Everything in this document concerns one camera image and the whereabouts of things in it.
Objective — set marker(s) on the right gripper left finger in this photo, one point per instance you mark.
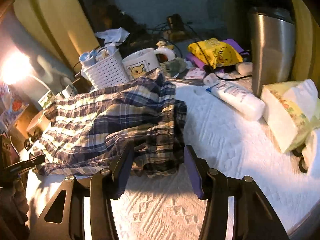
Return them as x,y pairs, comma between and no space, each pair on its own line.
63,216

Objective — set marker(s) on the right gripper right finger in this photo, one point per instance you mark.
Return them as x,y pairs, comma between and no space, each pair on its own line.
254,216

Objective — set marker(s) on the plaid blue cream pants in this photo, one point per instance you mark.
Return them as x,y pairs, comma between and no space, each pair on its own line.
88,131

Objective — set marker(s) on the left gloved hand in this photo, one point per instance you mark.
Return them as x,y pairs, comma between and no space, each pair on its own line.
14,209

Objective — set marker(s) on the tan plastic food container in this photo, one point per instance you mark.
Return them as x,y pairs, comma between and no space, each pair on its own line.
38,121

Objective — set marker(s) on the snack chip bag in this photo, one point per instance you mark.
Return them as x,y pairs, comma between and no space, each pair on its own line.
12,106

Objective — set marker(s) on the green white milk carton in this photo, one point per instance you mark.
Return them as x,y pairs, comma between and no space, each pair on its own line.
46,99

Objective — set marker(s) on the white phone charger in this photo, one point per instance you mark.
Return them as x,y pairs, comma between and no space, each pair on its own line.
68,92

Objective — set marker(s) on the white desk lamp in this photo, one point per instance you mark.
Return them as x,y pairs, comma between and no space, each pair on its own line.
17,72

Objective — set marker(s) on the black power adapter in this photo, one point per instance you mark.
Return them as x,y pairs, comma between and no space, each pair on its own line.
81,84

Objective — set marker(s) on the white perforated basket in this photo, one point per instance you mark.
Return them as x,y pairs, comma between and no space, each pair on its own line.
107,72

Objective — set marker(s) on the white lotion tube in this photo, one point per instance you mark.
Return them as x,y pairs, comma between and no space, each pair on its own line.
246,103

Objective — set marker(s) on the white bear mug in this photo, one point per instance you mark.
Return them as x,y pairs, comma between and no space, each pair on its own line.
145,60

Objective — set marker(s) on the yellow curtain right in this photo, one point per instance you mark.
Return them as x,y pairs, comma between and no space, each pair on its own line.
306,64

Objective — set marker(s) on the yellow curtain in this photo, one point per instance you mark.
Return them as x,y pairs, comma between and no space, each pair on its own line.
306,64
61,26

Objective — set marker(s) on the yellow curtain left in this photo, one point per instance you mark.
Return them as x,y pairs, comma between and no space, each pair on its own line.
61,26

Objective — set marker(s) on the yellow cartoon pouch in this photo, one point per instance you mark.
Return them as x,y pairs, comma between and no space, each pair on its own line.
215,53

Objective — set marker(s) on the steel thermos tumbler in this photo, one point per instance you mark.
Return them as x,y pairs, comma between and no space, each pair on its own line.
272,44

